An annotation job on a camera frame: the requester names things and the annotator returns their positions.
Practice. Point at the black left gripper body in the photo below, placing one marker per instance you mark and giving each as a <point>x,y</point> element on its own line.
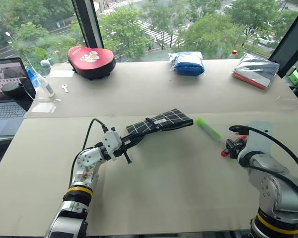
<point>125,150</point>

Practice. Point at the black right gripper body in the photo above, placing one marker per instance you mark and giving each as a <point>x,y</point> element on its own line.
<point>241,146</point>

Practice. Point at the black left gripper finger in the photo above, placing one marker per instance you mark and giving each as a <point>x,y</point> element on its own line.
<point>141,134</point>
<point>136,142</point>

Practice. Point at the red marker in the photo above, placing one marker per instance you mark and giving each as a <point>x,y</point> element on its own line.
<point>223,153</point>

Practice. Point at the black white grid pouch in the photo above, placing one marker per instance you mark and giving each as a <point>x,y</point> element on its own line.
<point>169,120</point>

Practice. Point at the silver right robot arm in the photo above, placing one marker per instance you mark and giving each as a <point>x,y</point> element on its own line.
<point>275,188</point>

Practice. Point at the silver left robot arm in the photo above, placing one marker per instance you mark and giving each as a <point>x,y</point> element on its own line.
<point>83,173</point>

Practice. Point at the green highlighter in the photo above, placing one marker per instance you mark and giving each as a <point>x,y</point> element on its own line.
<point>209,129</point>

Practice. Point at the dark red clothes in bag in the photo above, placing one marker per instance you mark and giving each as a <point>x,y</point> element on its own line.
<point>257,72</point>

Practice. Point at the blue cloth in plastic bag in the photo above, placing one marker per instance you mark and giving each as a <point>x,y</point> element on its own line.
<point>187,64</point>

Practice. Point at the small silver key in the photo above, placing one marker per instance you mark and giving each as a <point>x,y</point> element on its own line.
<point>64,88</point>

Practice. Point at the red black heart-shaped pad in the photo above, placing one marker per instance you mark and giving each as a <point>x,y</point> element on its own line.
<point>90,62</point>

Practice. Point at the green box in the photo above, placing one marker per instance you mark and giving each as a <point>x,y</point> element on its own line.
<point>295,77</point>

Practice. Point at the clear bottle with red cap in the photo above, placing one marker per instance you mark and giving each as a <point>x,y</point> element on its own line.
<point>234,54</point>

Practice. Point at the clear flat plastic sheet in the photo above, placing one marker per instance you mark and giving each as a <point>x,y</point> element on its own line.
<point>61,74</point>

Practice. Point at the clear squeeze bottle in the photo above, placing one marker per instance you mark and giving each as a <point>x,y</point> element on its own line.
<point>46,86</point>

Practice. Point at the grey lidded cup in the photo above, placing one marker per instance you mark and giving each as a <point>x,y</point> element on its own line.
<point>45,67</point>

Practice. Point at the black window pillar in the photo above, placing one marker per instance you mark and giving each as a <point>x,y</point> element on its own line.
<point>88,22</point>

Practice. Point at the grey laptop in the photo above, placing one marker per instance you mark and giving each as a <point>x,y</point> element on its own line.
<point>5,109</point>

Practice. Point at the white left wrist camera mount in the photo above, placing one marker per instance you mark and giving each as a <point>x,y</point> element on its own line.
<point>111,142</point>

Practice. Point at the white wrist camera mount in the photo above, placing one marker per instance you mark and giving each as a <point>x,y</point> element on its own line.
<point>111,142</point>
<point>259,138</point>

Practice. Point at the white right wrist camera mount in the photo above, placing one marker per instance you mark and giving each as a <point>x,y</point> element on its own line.
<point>259,138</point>

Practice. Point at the black slanted window frame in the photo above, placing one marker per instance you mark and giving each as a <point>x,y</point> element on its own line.
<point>289,39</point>

